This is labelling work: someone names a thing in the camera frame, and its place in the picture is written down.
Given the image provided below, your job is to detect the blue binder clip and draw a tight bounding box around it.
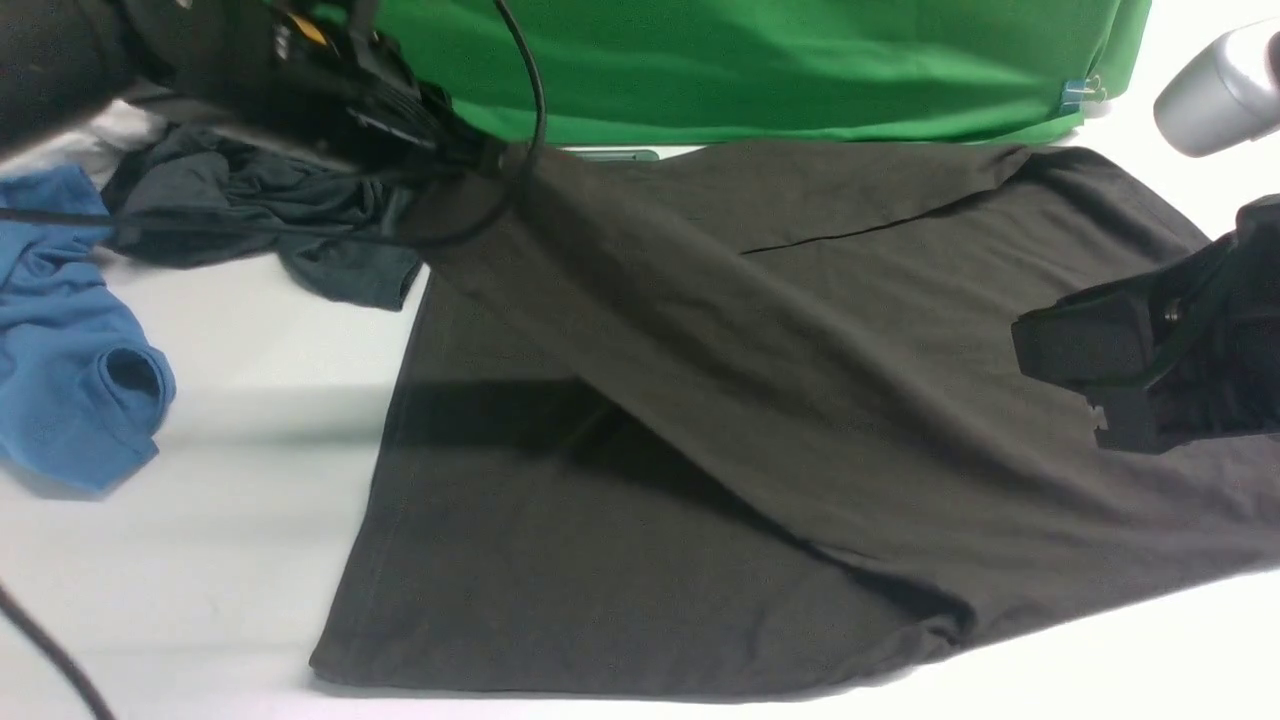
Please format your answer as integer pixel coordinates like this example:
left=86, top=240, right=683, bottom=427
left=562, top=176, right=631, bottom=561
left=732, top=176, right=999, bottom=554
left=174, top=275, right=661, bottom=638
left=1059, top=74, right=1108, bottom=115

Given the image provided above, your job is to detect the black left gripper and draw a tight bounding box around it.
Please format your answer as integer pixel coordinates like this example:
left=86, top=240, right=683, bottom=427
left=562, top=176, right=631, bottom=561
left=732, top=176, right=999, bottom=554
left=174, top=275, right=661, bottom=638
left=150, top=1, right=494, bottom=176

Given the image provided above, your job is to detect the dark gray long-sleeve top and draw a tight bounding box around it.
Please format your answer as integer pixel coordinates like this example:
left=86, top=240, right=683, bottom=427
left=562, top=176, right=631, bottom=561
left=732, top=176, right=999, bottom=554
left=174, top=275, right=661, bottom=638
left=310, top=143, right=1277, bottom=698

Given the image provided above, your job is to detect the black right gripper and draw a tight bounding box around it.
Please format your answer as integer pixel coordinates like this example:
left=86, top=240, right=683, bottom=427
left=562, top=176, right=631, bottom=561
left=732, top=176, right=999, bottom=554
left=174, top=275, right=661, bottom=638
left=1011, top=196, right=1279, bottom=454

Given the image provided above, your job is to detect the dark teal crumpled garment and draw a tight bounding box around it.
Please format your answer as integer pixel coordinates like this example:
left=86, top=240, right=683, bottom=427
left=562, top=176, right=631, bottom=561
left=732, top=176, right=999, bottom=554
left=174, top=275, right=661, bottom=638
left=102, top=126, right=421, bottom=311

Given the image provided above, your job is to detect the green backdrop cloth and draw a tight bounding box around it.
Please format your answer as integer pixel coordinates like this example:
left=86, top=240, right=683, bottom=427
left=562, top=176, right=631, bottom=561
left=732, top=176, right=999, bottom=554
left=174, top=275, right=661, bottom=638
left=375, top=0, right=1153, bottom=156

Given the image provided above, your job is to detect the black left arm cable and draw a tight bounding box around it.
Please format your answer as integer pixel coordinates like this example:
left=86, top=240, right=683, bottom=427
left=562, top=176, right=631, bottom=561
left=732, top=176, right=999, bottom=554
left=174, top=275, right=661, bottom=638
left=0, top=0, right=549, bottom=251

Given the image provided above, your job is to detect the metal table cable tray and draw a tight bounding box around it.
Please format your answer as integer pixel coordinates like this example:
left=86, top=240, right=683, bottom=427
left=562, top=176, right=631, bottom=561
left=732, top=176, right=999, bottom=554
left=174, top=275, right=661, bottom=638
left=564, top=149, right=660, bottom=163

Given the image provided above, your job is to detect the blue crumpled garment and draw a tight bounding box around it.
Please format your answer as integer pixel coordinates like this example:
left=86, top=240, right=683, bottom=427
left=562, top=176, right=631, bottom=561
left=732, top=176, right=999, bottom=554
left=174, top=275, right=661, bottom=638
left=1, top=220, right=177, bottom=495

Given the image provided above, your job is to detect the white crumpled garment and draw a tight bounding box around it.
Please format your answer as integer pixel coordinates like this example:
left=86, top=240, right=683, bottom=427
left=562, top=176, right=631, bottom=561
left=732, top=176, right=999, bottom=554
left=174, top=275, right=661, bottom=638
left=1, top=101, right=169, bottom=190

